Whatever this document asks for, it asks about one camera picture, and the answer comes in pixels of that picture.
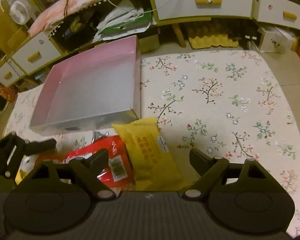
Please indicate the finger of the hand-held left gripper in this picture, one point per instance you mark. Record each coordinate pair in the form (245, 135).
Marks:
(40, 146)

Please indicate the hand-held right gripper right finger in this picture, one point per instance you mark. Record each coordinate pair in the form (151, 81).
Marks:
(196, 158)

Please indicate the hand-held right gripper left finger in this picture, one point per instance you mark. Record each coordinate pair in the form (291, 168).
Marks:
(98, 161)

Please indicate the large red snack packet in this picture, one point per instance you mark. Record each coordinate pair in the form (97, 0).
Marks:
(118, 152)

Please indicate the pink cardboard box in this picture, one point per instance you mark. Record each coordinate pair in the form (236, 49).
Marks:
(90, 85)

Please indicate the yellow white snack packet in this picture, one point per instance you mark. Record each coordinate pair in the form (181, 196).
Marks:
(25, 167)

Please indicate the floral mat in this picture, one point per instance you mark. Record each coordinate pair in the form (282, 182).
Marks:
(215, 105)

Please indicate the red patterned bag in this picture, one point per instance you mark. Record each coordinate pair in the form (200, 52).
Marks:
(2, 95)

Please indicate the small white drawer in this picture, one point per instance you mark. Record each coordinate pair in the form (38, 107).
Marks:
(7, 75)

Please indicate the yellow egg tray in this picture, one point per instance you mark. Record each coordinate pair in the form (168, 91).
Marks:
(212, 42)

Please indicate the small cardboard box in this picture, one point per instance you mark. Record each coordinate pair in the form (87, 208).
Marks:
(148, 42)

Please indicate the stack of brown egg trays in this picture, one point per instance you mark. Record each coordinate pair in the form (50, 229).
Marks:
(210, 27)

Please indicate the white printed paper box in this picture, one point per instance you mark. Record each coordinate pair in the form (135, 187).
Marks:
(275, 40)

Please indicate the pile of white green bags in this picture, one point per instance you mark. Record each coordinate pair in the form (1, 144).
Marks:
(125, 17)

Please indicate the pink floral tablecloth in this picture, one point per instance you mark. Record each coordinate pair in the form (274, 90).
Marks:
(72, 2)

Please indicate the wide white drawer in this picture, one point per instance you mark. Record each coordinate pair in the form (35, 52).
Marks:
(202, 2)

